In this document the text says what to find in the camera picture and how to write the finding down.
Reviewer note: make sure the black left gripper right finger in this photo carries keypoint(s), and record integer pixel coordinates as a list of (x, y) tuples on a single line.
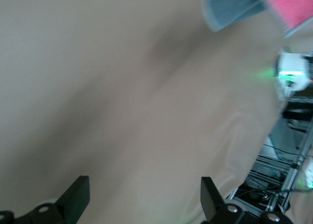
[(210, 202)]

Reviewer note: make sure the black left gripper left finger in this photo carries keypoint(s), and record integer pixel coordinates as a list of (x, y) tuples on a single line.
[(73, 199)]

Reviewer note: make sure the aluminium profile frame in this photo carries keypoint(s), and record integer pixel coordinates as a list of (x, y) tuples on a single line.
[(291, 177)]

